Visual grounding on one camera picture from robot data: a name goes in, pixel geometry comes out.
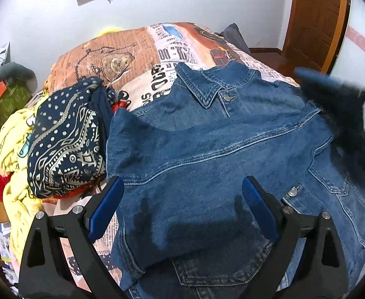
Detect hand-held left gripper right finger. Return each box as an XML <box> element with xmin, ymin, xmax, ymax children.
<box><xmin>242</xmin><ymin>176</ymin><xmax>350</xmax><ymax>299</ymax></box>

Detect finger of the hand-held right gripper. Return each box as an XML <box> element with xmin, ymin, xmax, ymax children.
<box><xmin>294</xmin><ymin>66</ymin><xmax>365</xmax><ymax>99</ymax></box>
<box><xmin>304</xmin><ymin>98</ymin><xmax>365</xmax><ymax>194</ymax></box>

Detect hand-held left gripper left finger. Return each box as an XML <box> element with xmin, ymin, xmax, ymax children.
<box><xmin>19</xmin><ymin>176</ymin><xmax>127</xmax><ymax>299</ymax></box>

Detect blue denim jacket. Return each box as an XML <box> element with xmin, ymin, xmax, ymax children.
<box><xmin>106</xmin><ymin>61</ymin><xmax>365</xmax><ymax>299</ymax></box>

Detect brown wooden door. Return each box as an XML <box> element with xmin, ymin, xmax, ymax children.
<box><xmin>281</xmin><ymin>0</ymin><xmax>352</xmax><ymax>73</ymax></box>

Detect blue denim jeans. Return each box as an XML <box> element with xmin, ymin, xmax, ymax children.
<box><xmin>129</xmin><ymin>242</ymin><xmax>297</xmax><ymax>299</ymax></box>

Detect navy patterned cloth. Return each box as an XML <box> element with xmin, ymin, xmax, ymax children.
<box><xmin>27</xmin><ymin>77</ymin><xmax>121</xmax><ymax>199</ymax></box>

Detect dark grey pillow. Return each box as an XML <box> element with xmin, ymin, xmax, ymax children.
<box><xmin>219</xmin><ymin>23</ymin><xmax>252</xmax><ymax>55</ymax></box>

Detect red orange cloth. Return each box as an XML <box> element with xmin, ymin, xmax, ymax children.
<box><xmin>111</xmin><ymin>91</ymin><xmax>132</xmax><ymax>110</ymax></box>

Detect yellow printed cloth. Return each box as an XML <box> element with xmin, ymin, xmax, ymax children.
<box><xmin>0</xmin><ymin>105</ymin><xmax>46</xmax><ymax>264</ymax></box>

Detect green patterned bag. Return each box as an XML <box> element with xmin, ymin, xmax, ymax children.
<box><xmin>0</xmin><ymin>79</ymin><xmax>35</xmax><ymax>132</ymax></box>

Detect newspaper print bed blanket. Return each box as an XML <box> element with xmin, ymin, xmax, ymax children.
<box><xmin>25</xmin><ymin>22</ymin><xmax>302</xmax><ymax>299</ymax></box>

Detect grey neck cushion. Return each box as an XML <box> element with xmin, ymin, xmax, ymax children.
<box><xmin>0</xmin><ymin>62</ymin><xmax>38</xmax><ymax>93</ymax></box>

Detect yellow plush toy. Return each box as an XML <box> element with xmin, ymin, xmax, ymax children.
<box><xmin>94</xmin><ymin>26</ymin><xmax>122</xmax><ymax>38</ymax></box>

